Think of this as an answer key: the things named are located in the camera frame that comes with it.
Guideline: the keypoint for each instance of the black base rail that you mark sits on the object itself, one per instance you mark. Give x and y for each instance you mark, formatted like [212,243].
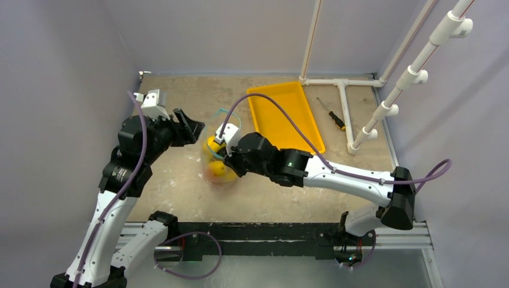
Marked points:
[322,241]

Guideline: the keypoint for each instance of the yellow plastic tray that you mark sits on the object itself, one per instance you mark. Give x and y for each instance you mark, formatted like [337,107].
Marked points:
[270,122]

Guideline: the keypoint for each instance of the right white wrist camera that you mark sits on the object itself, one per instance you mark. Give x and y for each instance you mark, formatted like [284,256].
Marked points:
[228,134]

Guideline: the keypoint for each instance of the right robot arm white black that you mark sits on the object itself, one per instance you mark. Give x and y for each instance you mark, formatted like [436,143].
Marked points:
[391,205]

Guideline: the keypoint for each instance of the aluminium frame rail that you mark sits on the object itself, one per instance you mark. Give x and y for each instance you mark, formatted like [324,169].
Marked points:
[416,239]

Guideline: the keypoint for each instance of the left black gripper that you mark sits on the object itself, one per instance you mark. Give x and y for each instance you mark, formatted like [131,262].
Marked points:
[188,131]

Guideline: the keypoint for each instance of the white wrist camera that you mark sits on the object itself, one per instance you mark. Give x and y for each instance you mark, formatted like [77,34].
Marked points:
[153,104]
[228,134]

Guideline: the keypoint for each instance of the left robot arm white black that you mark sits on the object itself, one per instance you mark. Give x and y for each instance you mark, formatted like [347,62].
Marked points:
[122,182]

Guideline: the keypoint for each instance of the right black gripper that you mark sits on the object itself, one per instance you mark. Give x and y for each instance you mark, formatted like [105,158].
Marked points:
[231,161]

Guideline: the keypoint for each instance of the yellow banana bunch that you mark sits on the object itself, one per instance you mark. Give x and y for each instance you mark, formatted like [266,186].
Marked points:
[211,147]

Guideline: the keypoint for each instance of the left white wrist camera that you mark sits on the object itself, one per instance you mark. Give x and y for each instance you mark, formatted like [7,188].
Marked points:
[153,104]

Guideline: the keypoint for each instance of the white pvc pipe frame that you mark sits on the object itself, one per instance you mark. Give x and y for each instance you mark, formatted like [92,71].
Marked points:
[453,25]

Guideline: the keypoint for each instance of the clear zip top bag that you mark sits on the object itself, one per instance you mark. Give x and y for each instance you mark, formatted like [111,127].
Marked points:
[211,125]

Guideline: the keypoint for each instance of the black handled screwdriver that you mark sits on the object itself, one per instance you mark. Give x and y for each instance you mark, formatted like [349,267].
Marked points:
[337,121]

